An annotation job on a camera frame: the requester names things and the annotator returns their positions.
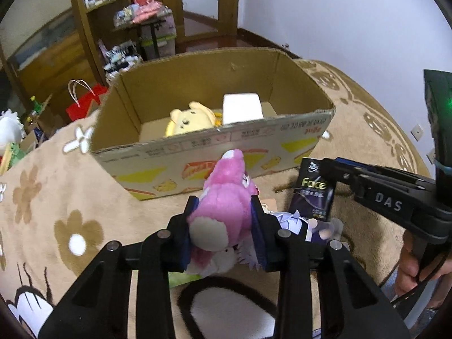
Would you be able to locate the green paper sheet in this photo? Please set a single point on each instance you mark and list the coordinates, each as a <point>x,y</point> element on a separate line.
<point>182,279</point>

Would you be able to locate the translucent plastic storage box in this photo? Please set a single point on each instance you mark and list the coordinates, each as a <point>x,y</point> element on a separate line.
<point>160,39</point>

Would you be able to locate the wooden door frame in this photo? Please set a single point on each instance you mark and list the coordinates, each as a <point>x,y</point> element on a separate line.
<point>227,3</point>

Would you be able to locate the person's right hand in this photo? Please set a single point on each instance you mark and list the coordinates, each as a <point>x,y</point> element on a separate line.
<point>408,268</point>

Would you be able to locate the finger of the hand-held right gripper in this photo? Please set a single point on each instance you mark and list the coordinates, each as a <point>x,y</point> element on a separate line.
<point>344,173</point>

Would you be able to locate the black tissue packet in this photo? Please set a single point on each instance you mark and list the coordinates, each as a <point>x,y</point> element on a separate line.
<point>314,197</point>

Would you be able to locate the white foam block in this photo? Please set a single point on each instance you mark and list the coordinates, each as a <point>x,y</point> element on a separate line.
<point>242,107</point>

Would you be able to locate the pile of black-white items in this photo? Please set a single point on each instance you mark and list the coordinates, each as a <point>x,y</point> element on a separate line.
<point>122,58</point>

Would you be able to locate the yellow plush toy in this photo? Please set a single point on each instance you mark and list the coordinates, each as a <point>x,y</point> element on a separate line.
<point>190,120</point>

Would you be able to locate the pink plush toy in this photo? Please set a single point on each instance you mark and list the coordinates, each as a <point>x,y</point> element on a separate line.
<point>226,204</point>

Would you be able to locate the purple-haired plush doll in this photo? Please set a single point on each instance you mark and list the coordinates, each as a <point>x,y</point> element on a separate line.
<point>300,224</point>

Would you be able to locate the wooden cabinet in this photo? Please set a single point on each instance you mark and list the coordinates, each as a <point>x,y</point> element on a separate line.
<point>46,63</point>

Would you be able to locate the person's jeans leg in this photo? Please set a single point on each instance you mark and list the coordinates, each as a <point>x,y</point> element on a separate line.
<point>420,312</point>

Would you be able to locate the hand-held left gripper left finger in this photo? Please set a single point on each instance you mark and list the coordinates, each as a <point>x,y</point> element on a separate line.
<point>184,240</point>

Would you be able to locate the wooden shelf unit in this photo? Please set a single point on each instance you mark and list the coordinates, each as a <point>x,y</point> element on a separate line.
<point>79,10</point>

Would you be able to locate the cardboard box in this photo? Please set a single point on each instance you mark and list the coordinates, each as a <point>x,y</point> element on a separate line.
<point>212,77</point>

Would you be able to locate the white plush toy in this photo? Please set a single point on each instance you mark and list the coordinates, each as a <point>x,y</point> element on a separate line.
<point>9,127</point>

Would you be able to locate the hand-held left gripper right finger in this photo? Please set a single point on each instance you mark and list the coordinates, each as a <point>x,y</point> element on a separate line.
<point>259,243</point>

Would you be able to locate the green bottle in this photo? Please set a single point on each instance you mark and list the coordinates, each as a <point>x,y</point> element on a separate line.
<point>36,105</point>

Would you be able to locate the white wall socket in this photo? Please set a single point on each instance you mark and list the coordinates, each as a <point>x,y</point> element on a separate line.
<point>417,131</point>

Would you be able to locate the pile of pink clothes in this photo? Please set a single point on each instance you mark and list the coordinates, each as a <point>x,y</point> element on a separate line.
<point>144,12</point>

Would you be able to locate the brown paper tag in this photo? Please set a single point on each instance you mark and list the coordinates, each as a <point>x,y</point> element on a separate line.
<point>270,206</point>

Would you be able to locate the red paper bag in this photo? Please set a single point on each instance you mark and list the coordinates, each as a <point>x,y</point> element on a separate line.
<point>83,106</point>

